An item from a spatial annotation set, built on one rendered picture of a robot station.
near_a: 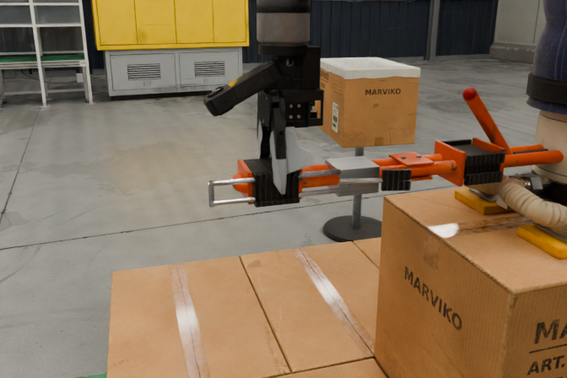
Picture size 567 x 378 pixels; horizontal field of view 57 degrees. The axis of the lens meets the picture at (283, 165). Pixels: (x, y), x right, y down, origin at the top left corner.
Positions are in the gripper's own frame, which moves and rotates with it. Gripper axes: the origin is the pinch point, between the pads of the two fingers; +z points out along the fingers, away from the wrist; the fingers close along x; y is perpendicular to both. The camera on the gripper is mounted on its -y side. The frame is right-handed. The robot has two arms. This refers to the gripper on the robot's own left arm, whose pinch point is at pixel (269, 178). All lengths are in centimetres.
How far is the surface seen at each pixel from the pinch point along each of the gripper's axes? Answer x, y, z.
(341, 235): 189, 93, 104
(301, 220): 223, 80, 107
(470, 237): -2.9, 35.1, 12.9
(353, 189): -2.7, 12.9, 2.0
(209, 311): 50, -4, 53
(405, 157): 0.1, 23.0, -1.6
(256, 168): -0.9, -2.1, -2.1
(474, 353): -13.6, 30.1, 27.6
